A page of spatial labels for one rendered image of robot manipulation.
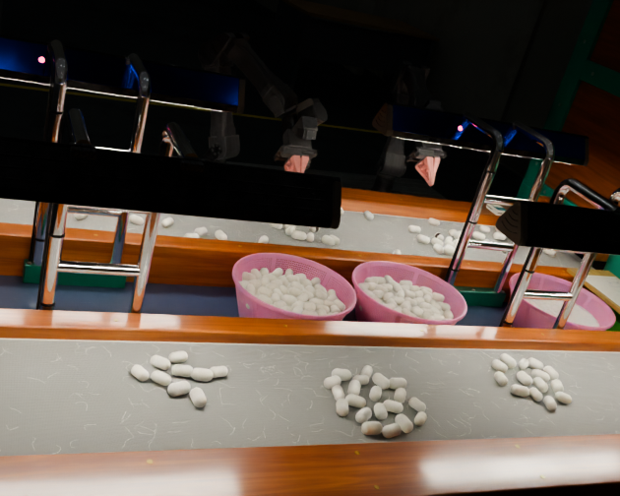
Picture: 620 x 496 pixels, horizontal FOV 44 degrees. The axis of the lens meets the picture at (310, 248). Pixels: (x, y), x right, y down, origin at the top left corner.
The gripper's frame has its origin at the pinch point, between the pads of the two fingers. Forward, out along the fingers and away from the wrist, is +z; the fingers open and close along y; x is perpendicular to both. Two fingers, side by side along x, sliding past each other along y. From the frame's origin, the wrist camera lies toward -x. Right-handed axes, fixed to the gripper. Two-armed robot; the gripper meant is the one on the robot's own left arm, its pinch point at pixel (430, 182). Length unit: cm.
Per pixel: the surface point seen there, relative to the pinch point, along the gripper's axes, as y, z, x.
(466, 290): -4.1, 37.4, -12.6
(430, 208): 5.5, 2.8, 9.8
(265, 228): -53, 20, -1
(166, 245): -81, 32, -15
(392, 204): -7.8, 3.0, 9.7
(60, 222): -106, 43, -45
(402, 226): -8.6, 12.3, 5.1
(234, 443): -81, 79, -51
